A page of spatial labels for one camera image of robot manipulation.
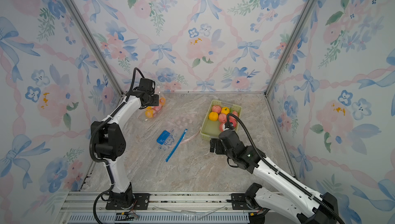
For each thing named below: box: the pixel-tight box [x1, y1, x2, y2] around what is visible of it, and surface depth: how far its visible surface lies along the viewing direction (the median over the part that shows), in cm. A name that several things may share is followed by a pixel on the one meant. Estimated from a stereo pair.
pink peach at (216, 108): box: [211, 104, 222, 114], surface depth 106 cm
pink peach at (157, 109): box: [152, 105, 163, 114], surface depth 106 cm
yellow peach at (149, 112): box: [145, 106, 154, 119], surface depth 102 cm
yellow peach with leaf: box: [221, 106, 230, 116], surface depth 105 cm
